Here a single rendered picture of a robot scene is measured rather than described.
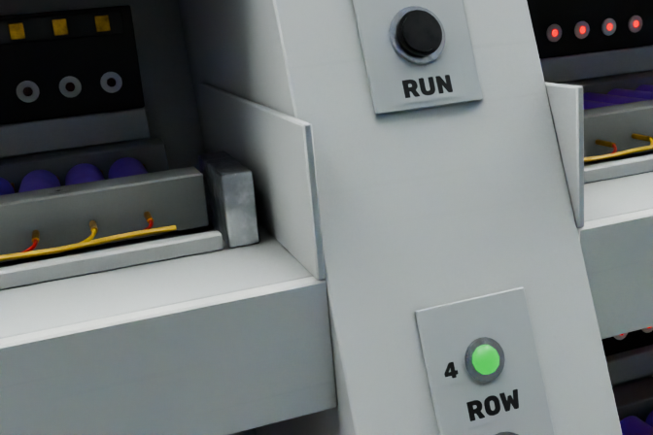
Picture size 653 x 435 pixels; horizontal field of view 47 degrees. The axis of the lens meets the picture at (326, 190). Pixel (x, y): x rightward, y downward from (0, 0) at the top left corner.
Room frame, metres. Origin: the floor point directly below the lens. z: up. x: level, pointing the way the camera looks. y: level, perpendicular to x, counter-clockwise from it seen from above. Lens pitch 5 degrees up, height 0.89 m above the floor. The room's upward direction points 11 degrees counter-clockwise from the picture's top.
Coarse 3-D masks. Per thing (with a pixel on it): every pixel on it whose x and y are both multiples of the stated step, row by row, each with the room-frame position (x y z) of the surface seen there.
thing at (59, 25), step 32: (0, 32) 0.36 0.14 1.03; (32, 32) 0.37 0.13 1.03; (64, 32) 0.37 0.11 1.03; (96, 32) 0.38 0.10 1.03; (128, 32) 0.38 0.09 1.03; (0, 64) 0.37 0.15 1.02; (32, 64) 0.37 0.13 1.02; (64, 64) 0.38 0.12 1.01; (96, 64) 0.38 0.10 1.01; (128, 64) 0.39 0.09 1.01; (0, 96) 0.37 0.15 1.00; (64, 96) 0.38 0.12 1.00; (96, 96) 0.39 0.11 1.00; (128, 96) 0.39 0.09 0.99
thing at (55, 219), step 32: (32, 192) 0.29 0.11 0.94; (64, 192) 0.28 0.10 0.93; (96, 192) 0.29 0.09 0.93; (128, 192) 0.29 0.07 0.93; (160, 192) 0.29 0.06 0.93; (192, 192) 0.30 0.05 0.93; (0, 224) 0.28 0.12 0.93; (32, 224) 0.28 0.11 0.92; (64, 224) 0.28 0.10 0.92; (96, 224) 0.29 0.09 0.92; (128, 224) 0.29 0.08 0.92; (160, 224) 0.30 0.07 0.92; (192, 224) 0.30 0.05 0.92; (0, 256) 0.26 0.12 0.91; (32, 256) 0.27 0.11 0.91
